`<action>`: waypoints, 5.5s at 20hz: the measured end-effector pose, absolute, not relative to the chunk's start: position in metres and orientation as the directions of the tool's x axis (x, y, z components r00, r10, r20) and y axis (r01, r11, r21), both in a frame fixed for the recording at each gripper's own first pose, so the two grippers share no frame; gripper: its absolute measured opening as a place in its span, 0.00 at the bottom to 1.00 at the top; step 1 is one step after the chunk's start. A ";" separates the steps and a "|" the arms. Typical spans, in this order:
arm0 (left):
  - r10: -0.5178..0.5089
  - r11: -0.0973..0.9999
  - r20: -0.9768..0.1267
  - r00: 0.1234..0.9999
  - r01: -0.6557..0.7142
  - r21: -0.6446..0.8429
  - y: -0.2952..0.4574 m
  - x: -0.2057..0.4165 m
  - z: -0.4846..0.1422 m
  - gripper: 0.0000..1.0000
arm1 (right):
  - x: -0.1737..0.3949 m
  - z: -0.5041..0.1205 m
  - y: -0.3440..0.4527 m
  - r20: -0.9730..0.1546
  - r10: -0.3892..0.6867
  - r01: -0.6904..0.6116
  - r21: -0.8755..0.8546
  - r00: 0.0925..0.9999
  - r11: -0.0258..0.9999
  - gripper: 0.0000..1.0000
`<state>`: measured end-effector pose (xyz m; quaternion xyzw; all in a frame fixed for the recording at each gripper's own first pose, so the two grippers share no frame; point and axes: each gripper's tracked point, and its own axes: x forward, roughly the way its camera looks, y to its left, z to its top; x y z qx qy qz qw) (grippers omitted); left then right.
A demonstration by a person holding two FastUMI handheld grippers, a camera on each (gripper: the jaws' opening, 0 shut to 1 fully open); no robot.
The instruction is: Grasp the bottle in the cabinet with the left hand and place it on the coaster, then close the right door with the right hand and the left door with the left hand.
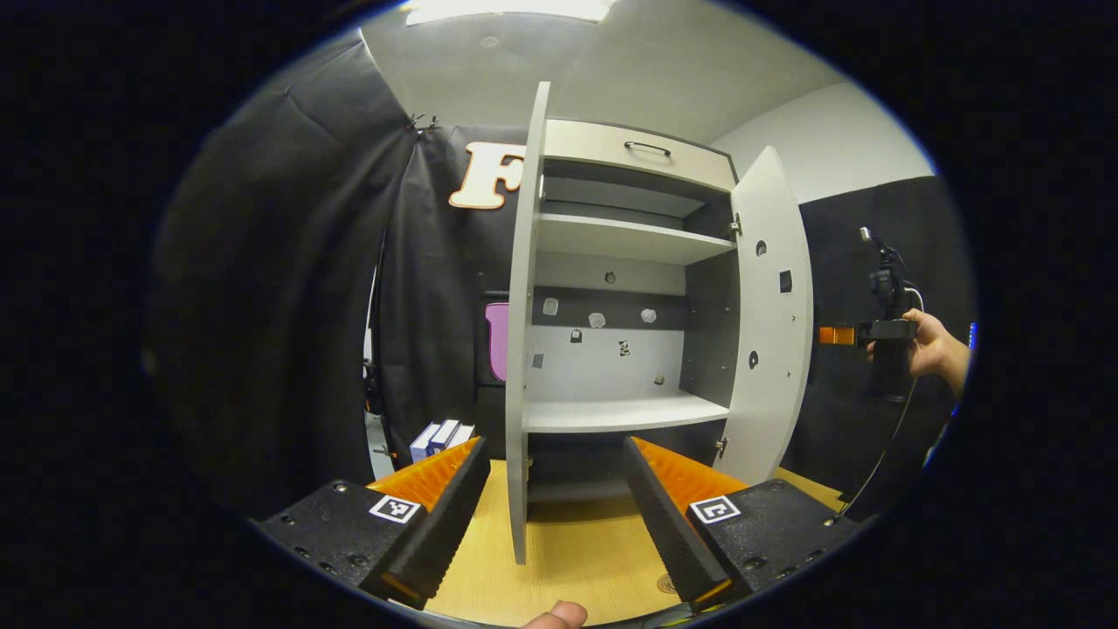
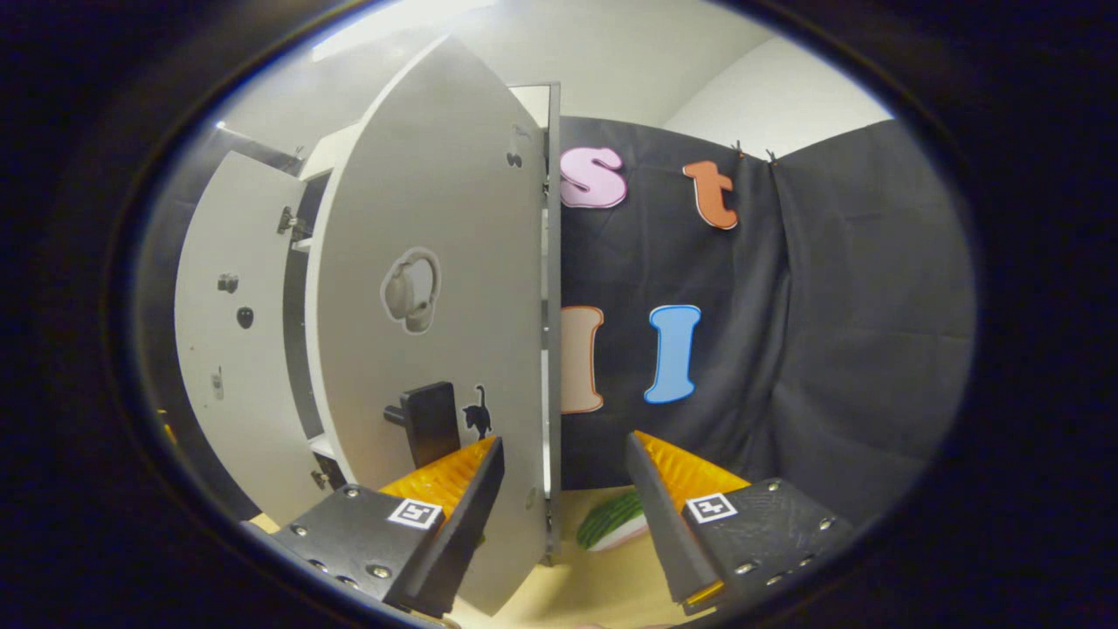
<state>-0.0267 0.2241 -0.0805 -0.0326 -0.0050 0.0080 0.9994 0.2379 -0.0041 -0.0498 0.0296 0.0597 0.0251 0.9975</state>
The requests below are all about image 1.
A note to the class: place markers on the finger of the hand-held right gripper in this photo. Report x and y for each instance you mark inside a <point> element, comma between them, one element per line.
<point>837,335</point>

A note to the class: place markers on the blue and white box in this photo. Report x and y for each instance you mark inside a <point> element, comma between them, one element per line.
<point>425,442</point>
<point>456,433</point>

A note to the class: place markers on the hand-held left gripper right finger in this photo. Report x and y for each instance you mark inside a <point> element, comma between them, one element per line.
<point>668,515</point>

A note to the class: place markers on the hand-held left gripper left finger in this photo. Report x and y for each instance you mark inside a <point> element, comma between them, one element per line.
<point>445,515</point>

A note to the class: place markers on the white cabinet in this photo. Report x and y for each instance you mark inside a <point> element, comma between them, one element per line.
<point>611,236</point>

